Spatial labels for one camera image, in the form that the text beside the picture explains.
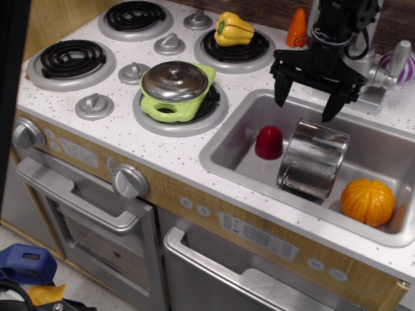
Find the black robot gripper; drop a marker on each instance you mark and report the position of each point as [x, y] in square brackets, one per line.
[322, 67]

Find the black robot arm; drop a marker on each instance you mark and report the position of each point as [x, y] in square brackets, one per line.
[337, 18]

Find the silver steel pot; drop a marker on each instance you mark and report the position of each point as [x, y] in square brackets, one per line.
[312, 160]

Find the silver sink basin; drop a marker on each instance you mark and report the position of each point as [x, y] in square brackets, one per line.
[375, 152]

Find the green pot with steel lid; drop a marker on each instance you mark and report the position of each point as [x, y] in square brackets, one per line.
[173, 91]

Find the orange toy carrot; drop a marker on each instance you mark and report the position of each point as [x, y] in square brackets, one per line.
[297, 32]

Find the red toy vegetable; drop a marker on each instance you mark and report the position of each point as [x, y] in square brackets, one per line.
[269, 143]

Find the back right black burner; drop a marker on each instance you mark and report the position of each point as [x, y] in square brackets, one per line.
[236, 59]

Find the black burner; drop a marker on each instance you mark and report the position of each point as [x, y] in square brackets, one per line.
[236, 59]
[71, 65]
[134, 21]
[210, 114]

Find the silver toy faucet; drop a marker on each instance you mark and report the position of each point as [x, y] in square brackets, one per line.
[380, 80]

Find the front right black burner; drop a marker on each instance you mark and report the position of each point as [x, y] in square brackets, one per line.
[210, 114]

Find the yellow toy bell pepper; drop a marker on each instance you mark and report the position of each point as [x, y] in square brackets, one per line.
[231, 30]

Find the purple striped toy vegetable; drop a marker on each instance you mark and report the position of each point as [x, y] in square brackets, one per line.
[407, 73]

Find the orange toy pumpkin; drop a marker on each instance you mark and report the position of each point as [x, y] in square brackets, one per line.
[368, 201]

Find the grey stovetop knob back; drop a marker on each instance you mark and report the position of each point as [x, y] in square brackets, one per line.
[198, 21]

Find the grey stovetop knob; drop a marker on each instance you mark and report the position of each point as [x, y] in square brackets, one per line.
[94, 107]
[171, 45]
[131, 74]
[198, 21]

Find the grey stovetop knob middle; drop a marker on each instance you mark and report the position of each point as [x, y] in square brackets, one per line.
[171, 45]

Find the dishwasher control panel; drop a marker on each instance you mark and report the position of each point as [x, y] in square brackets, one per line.
[259, 237]

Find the grey stovetop knob centre left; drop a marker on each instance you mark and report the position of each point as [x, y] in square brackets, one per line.
[131, 74]

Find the back left black burner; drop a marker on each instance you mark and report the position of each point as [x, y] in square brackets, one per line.
[134, 21]

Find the silver oven dial right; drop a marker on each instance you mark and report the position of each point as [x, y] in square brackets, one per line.
[128, 182]

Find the silver oven dial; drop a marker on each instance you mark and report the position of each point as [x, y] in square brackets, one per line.
[128, 182]
[26, 134]

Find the toy dishwasher door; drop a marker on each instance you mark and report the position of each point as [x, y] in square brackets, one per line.
[205, 272]

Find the grey stovetop knob front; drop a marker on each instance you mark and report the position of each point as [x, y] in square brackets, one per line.
[94, 107]

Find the oven clock display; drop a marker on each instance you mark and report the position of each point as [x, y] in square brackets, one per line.
[79, 152]

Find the front left black burner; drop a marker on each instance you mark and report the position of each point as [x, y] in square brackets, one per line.
[71, 65]

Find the toy oven door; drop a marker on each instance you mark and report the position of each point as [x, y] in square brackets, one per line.
[112, 239]

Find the silver oven dial left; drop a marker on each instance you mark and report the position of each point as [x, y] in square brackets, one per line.
[26, 134]

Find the blue clamp tool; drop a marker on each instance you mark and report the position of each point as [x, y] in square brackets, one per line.
[24, 264]

